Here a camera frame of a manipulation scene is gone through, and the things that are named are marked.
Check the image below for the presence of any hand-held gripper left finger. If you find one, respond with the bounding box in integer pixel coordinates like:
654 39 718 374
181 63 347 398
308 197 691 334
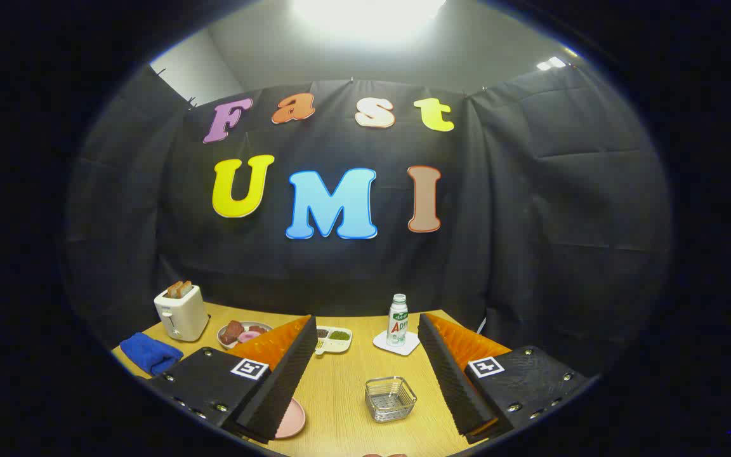
147 315 319 444

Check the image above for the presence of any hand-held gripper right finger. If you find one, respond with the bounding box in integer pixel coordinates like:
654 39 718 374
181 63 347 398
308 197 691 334
418 312 589 445

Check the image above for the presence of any pink round plate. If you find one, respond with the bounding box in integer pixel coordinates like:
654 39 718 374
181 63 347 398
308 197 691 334
275 397 306 439

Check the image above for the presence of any white square coaster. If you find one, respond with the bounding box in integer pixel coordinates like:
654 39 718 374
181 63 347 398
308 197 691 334
373 330 421 356

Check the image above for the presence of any grey food bowl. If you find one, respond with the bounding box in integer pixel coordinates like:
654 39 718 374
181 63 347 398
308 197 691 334
217 321 274 351

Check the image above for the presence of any white divided dish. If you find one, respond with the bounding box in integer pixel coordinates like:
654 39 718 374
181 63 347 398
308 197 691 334
315 326 353 356

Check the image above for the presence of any white drink bottle green label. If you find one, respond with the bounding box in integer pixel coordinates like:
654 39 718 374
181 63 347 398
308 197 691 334
386 294 409 347

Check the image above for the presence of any cream white toaster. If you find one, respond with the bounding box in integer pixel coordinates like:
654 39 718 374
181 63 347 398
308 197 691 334
154 284 210 342

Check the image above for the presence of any blue folded cloth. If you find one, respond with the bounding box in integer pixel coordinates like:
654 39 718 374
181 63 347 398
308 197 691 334
119 333 183 376

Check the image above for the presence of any black backdrop cloth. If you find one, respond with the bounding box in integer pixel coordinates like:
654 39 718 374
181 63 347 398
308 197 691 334
64 63 674 381

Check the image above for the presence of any bright ceiling light panel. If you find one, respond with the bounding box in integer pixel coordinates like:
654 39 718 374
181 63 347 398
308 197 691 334
289 0 449 39

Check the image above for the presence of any metal wire basket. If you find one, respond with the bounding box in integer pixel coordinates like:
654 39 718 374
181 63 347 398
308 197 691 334
365 376 418 423

